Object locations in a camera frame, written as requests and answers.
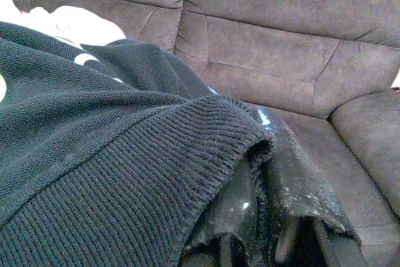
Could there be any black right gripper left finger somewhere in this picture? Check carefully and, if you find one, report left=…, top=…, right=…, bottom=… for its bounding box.
left=184, top=160, right=262, bottom=267

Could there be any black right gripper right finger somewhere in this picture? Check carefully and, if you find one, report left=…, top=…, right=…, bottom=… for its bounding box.
left=249, top=106, right=363, bottom=267

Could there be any white cloth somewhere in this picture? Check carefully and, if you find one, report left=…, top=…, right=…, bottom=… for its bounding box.
left=0, top=0, right=128, bottom=61

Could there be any dark suede sofa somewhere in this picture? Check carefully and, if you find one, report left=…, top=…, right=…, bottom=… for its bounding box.
left=0, top=0, right=400, bottom=267

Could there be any black knit sweater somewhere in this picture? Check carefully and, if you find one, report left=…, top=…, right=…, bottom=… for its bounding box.
left=0, top=21, right=274, bottom=267

